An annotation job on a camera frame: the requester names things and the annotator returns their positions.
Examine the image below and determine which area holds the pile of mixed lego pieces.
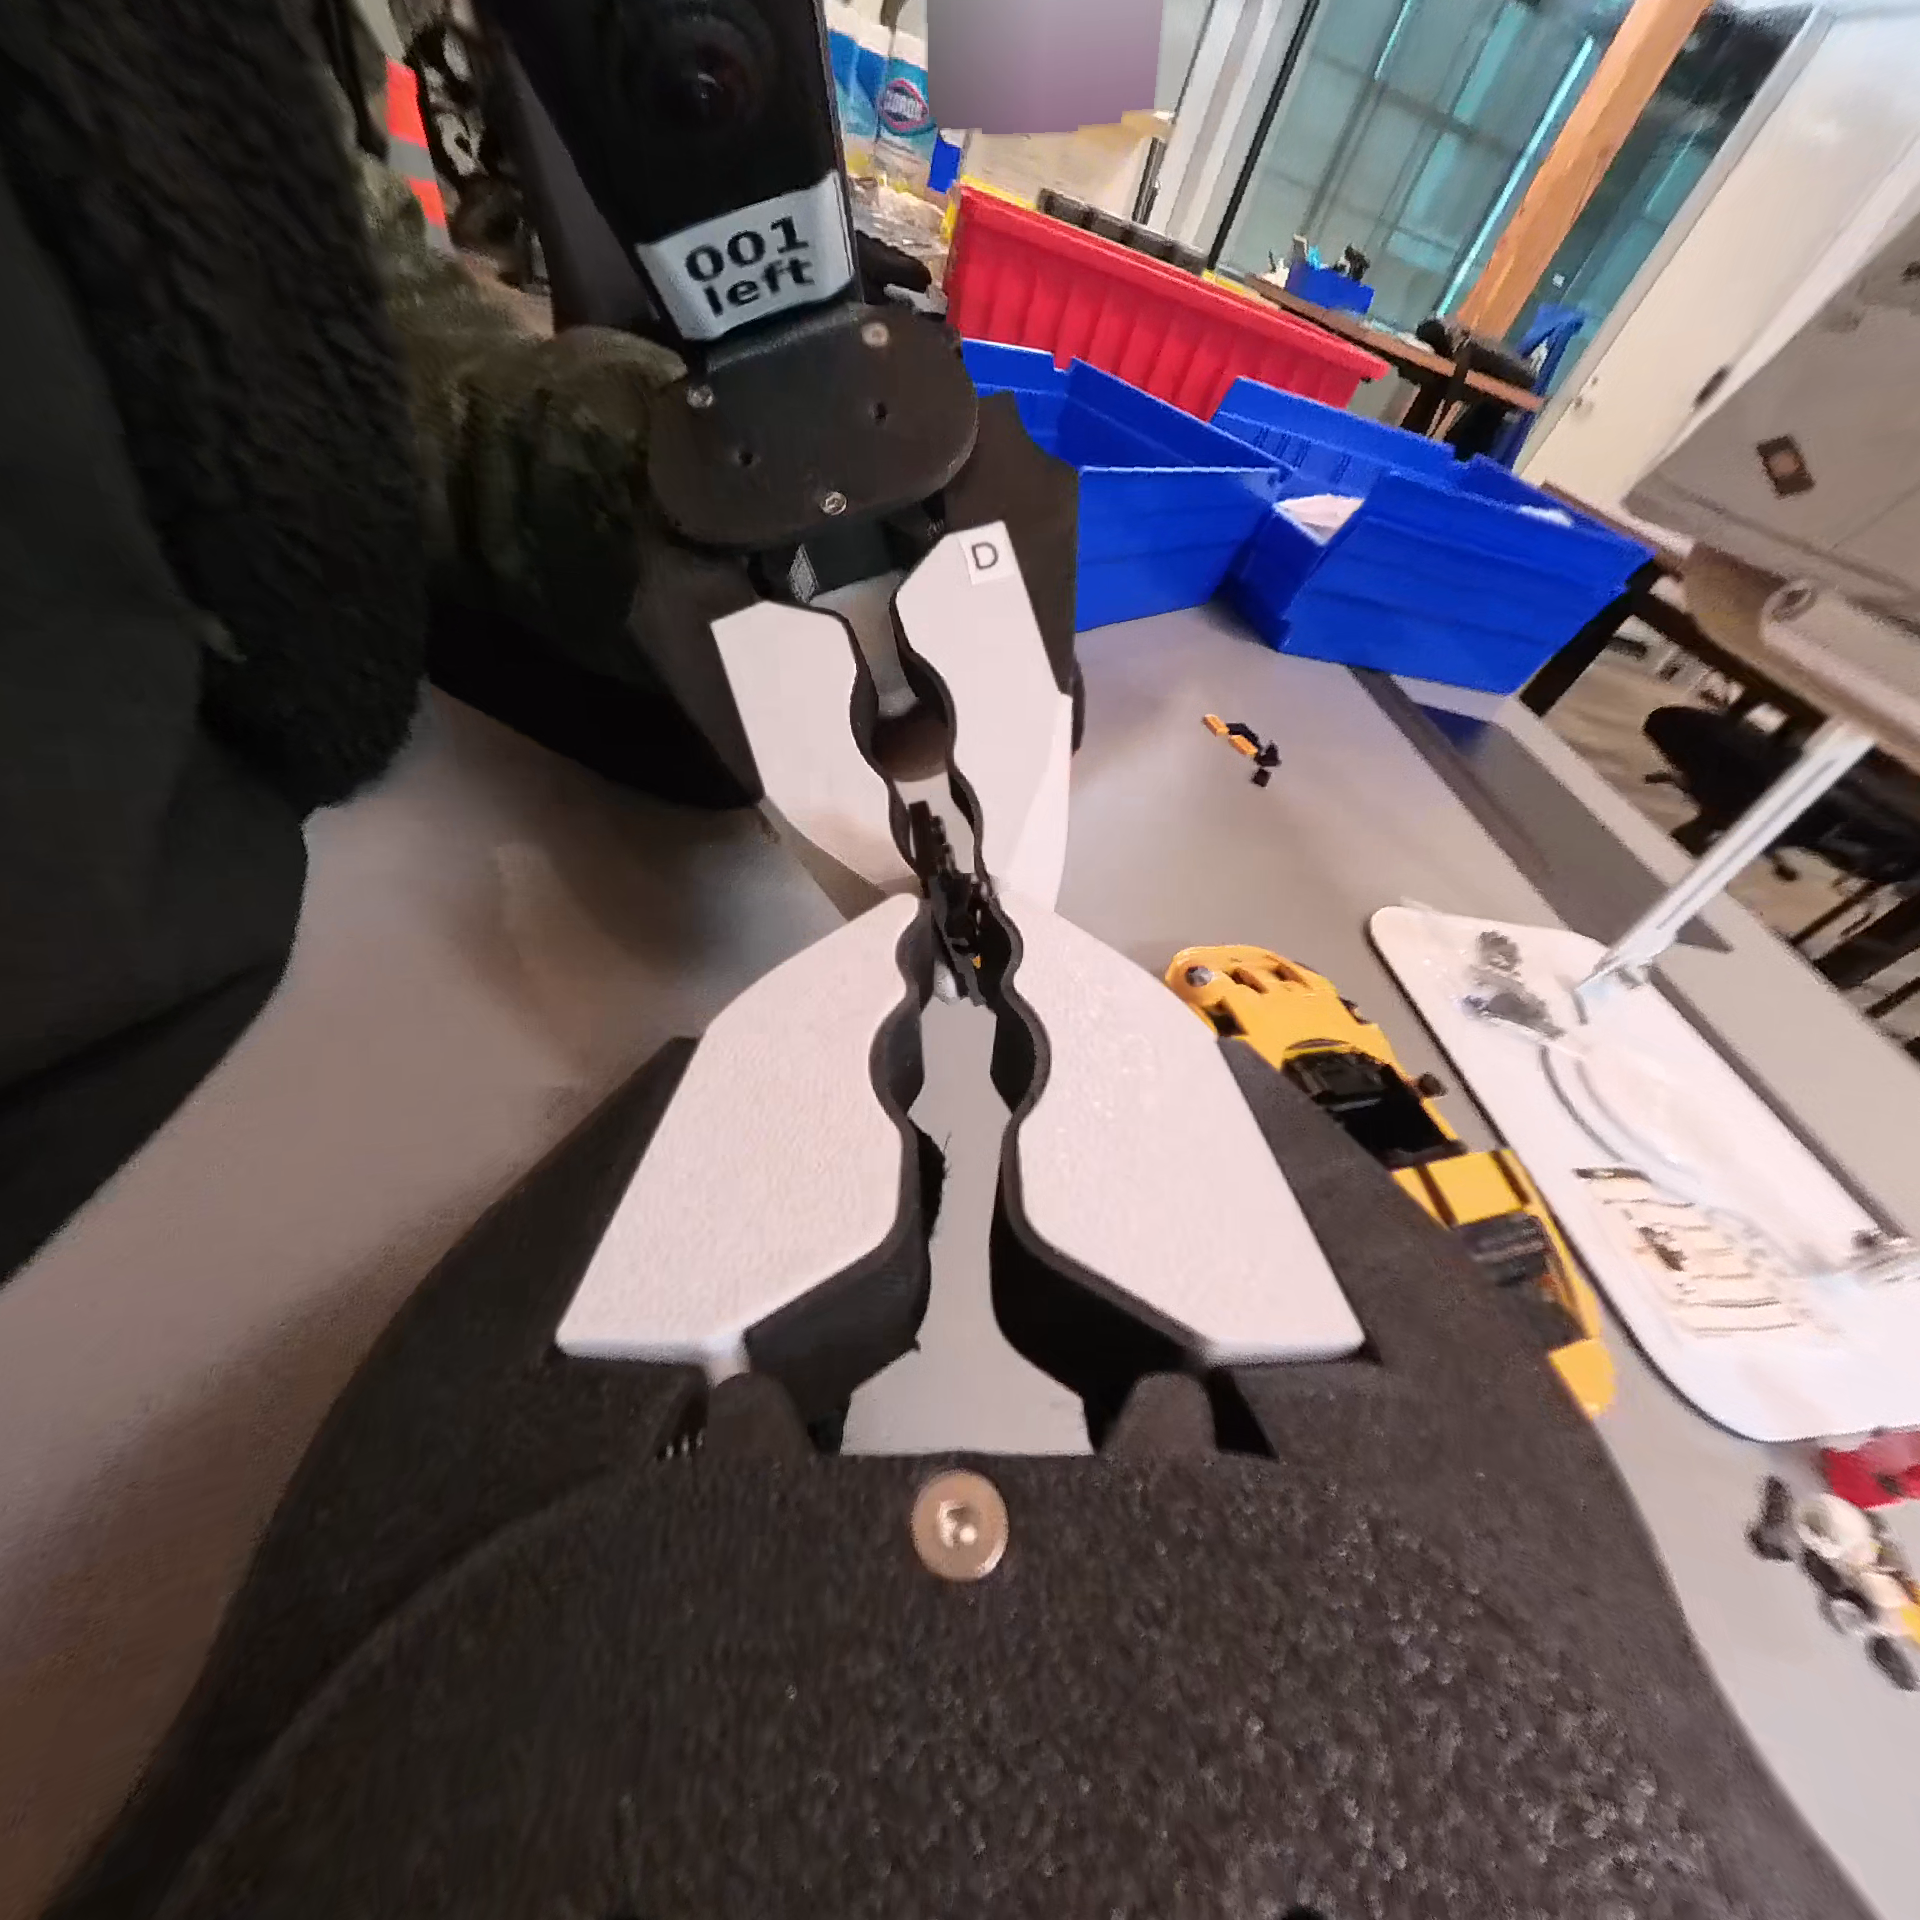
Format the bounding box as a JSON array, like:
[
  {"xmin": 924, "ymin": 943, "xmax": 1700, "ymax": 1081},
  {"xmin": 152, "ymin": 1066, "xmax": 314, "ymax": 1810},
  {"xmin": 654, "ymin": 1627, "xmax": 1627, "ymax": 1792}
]
[{"xmin": 1745, "ymin": 1477, "xmax": 1920, "ymax": 1691}]

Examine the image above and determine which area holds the white book stand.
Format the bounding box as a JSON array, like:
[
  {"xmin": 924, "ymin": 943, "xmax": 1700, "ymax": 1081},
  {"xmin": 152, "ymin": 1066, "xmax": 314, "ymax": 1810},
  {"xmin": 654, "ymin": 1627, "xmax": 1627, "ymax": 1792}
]
[{"xmin": 1368, "ymin": 537, "xmax": 1920, "ymax": 1448}]

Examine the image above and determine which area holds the sticker sheet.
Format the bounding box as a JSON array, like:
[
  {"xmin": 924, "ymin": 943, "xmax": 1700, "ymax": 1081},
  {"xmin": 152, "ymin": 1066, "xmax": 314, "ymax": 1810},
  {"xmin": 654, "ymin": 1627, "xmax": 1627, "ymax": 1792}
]
[{"xmin": 1574, "ymin": 1169, "xmax": 1850, "ymax": 1346}]

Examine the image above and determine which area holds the blue plastic bin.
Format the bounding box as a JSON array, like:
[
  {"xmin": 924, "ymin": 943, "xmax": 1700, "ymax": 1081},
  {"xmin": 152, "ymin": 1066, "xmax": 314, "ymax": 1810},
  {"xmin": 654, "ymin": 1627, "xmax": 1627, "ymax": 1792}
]
[
  {"xmin": 1218, "ymin": 375, "xmax": 1660, "ymax": 740},
  {"xmin": 959, "ymin": 339, "xmax": 1296, "ymax": 635}
]

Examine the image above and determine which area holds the red plastic bin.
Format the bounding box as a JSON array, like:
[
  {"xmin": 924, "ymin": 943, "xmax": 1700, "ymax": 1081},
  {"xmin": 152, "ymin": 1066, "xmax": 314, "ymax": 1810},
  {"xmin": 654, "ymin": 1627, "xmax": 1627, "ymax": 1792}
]
[{"xmin": 942, "ymin": 183, "xmax": 1393, "ymax": 434}]

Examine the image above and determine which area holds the yellow lego car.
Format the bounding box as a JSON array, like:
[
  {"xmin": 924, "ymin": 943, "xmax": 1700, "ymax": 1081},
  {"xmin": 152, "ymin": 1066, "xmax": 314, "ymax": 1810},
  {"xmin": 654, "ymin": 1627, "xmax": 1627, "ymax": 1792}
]
[{"xmin": 1163, "ymin": 943, "xmax": 1618, "ymax": 1421}]

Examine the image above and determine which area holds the black office chair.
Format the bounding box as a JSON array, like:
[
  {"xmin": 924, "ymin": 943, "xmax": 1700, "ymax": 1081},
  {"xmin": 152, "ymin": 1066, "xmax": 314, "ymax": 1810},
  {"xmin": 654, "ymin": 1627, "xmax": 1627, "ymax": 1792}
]
[{"xmin": 1639, "ymin": 703, "xmax": 1920, "ymax": 909}]

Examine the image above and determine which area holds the grey office desk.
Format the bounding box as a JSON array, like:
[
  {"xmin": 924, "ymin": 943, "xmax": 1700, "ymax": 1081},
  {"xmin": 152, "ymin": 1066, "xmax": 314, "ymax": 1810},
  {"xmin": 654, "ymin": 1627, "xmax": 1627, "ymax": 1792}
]
[{"xmin": 1242, "ymin": 271, "xmax": 1547, "ymax": 441}]

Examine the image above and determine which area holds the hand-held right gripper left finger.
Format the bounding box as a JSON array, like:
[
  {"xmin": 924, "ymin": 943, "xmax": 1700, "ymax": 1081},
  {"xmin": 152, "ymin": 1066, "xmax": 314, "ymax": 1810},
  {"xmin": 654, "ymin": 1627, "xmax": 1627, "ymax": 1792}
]
[{"xmin": 552, "ymin": 896, "xmax": 935, "ymax": 1444}]

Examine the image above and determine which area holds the white blue label canister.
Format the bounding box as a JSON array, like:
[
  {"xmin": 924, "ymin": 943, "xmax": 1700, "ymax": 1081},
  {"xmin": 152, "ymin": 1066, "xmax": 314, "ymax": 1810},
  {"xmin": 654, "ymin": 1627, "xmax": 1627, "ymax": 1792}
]
[
  {"xmin": 878, "ymin": 29, "xmax": 942, "ymax": 196},
  {"xmin": 826, "ymin": 23, "xmax": 883, "ymax": 178}
]

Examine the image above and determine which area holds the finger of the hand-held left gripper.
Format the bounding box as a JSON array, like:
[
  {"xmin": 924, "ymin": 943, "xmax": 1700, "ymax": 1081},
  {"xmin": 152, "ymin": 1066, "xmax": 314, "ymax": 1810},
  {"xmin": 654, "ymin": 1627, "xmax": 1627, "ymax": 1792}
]
[
  {"xmin": 710, "ymin": 596, "xmax": 924, "ymax": 912},
  {"xmin": 897, "ymin": 514, "xmax": 1076, "ymax": 916}
]

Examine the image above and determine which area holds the black lego plate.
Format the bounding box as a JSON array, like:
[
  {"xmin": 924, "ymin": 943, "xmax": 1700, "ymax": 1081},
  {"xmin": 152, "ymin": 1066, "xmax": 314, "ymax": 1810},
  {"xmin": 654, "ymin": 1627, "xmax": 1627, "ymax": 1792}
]
[{"xmin": 903, "ymin": 803, "xmax": 1001, "ymax": 1011}]

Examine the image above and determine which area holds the orange striped object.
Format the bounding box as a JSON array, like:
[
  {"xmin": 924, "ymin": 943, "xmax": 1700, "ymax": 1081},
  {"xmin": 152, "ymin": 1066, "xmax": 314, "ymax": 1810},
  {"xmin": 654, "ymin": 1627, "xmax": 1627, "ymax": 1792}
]
[{"xmin": 383, "ymin": 58, "xmax": 454, "ymax": 232}]

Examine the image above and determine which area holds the lego instruction booklet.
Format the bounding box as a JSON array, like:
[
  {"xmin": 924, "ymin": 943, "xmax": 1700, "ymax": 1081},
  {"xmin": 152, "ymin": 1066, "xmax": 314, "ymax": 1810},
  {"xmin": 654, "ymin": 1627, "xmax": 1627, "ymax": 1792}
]
[{"xmin": 1624, "ymin": 224, "xmax": 1920, "ymax": 625}]

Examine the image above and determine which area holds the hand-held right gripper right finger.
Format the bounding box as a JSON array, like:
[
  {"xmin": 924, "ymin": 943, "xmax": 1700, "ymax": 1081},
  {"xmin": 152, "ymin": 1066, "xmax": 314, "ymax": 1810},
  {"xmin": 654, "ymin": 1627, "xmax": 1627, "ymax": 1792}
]
[{"xmin": 987, "ymin": 907, "xmax": 1369, "ymax": 1451}]

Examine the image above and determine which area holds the red lego minifigure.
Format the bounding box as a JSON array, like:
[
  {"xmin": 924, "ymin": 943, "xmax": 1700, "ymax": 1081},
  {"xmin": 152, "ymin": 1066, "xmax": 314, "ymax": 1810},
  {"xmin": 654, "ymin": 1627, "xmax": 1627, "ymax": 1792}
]
[{"xmin": 1817, "ymin": 1429, "xmax": 1920, "ymax": 1511}]

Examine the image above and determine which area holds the clear bag of black parts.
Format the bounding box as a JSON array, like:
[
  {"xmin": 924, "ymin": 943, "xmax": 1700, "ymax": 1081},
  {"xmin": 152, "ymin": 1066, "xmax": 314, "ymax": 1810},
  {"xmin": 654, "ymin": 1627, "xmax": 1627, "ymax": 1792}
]
[{"xmin": 1438, "ymin": 920, "xmax": 1580, "ymax": 1047}]

